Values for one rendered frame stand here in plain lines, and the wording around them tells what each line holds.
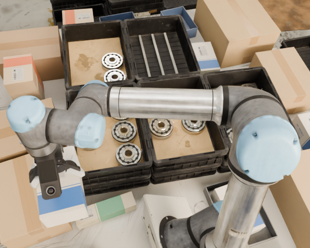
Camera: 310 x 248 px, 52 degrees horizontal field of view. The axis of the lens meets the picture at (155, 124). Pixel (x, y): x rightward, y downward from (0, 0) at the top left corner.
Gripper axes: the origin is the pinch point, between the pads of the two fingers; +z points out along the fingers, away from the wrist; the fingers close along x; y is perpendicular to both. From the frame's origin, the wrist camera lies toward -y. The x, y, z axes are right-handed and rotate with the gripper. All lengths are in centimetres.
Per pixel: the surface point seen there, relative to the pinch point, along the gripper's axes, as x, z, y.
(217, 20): -87, 21, 78
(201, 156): -50, 18, 5
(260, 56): -101, 25, 53
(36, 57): 6, 25, 77
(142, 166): -27.3, 18.0, 7.0
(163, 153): -38.6, 27.8, 14.6
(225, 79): -76, 22, 41
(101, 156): -13.6, 27.8, 19.6
